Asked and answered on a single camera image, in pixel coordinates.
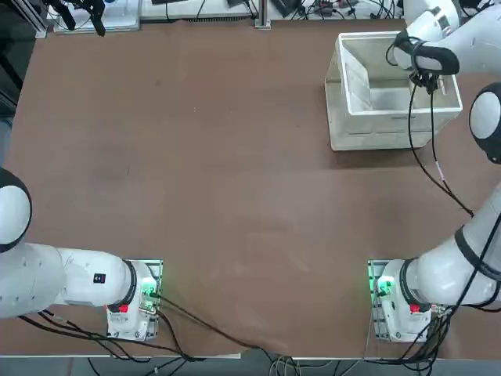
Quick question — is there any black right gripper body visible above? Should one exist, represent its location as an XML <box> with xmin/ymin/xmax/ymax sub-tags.
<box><xmin>409</xmin><ymin>68</ymin><xmax>442</xmax><ymax>95</ymax></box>

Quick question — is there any white folding storage box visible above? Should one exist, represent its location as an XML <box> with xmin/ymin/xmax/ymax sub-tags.
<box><xmin>323</xmin><ymin>31</ymin><xmax>464</xmax><ymax>152</ymax></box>

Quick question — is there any white framed plate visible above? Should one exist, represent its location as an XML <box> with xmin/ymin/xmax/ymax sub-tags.
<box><xmin>53</xmin><ymin>0</ymin><xmax>141</xmax><ymax>33</ymax></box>

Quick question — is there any thick black cable sleeve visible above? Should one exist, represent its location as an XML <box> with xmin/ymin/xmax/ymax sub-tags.
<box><xmin>393</xmin><ymin>32</ymin><xmax>460</xmax><ymax>76</ymax></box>

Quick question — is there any thin black cable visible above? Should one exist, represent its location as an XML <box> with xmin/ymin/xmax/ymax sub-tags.
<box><xmin>385</xmin><ymin>37</ymin><xmax>477</xmax><ymax>219</ymax></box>

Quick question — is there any aluminium profile post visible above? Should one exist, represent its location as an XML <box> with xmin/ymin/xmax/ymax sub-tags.
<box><xmin>254</xmin><ymin>0</ymin><xmax>272</xmax><ymax>29</ymax></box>

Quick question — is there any black cable bundle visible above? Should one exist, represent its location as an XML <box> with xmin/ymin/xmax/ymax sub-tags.
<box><xmin>17</xmin><ymin>307</ymin><xmax>207</xmax><ymax>362</ymax></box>
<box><xmin>397</xmin><ymin>301</ymin><xmax>455</xmax><ymax>362</ymax></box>

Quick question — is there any white wire bundle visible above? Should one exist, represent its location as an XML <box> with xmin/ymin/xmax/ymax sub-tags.
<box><xmin>269</xmin><ymin>354</ymin><xmax>305</xmax><ymax>376</ymax></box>

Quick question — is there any long black power cable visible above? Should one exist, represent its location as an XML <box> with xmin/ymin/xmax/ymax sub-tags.
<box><xmin>158</xmin><ymin>294</ymin><xmax>293</xmax><ymax>356</ymax></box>

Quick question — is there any aluminium frame rail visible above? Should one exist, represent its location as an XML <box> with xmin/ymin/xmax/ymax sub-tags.
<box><xmin>10</xmin><ymin>0</ymin><xmax>49</xmax><ymax>39</ymax></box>

